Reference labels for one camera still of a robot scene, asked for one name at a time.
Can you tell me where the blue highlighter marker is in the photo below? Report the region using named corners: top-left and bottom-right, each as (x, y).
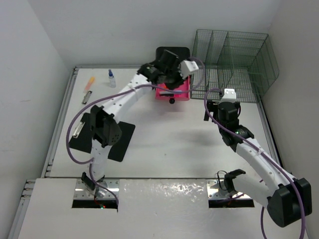
top-left (159, 91), bottom-right (182, 97)

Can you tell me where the pink top drawer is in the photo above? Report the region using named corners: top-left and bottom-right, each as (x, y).
top-left (155, 76), bottom-right (190, 104)

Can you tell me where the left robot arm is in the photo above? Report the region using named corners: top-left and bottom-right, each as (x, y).
top-left (81, 50), bottom-right (184, 191)

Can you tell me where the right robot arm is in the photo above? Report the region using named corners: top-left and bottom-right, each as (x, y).
top-left (204, 101), bottom-right (312, 228)

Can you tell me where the black drawer cabinet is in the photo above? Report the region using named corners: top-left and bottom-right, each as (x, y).
top-left (156, 46), bottom-right (190, 75)

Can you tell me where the small spray bottle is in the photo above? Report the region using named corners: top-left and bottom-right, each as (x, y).
top-left (108, 69), bottom-right (116, 88)

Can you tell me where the transparent clipboard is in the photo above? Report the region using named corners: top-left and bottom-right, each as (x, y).
top-left (72, 81), bottom-right (113, 137)

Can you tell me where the orange highlighter on clipboard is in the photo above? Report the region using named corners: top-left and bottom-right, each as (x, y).
top-left (83, 77), bottom-right (95, 93)

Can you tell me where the black mouse pad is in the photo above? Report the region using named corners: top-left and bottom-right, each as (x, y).
top-left (69, 113), bottom-right (136, 162)

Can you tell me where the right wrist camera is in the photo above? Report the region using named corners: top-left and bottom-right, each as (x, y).
top-left (220, 88), bottom-right (237, 103)

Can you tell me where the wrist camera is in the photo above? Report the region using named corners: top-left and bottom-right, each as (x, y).
top-left (179, 60), bottom-right (199, 79)
top-left (220, 88), bottom-right (237, 103)

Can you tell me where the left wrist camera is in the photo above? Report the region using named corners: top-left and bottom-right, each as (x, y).
top-left (179, 60), bottom-right (199, 79)

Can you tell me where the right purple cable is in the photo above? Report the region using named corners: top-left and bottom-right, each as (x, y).
top-left (203, 88), bottom-right (308, 239)

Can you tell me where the purple cable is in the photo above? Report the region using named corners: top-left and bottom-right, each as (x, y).
top-left (66, 56), bottom-right (207, 203)
top-left (203, 88), bottom-right (308, 239)

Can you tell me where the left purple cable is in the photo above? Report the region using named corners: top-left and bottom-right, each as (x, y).
top-left (66, 56), bottom-right (207, 203)

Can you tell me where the green wire mesh organizer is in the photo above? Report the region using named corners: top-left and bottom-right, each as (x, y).
top-left (190, 29), bottom-right (280, 103)

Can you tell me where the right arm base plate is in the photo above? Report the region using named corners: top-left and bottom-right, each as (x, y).
top-left (206, 178), bottom-right (254, 200)

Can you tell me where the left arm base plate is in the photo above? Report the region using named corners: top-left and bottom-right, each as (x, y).
top-left (73, 179), bottom-right (120, 200)

